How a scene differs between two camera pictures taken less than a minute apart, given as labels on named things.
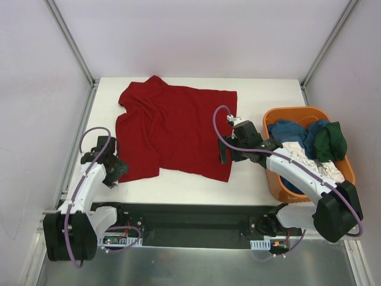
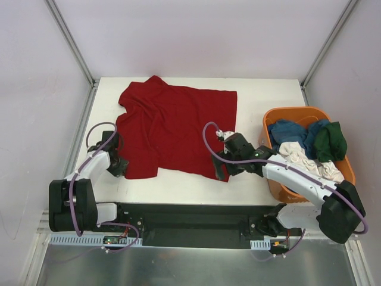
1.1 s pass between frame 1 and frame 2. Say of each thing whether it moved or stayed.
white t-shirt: stayed
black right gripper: moved
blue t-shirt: stayed
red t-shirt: stayed
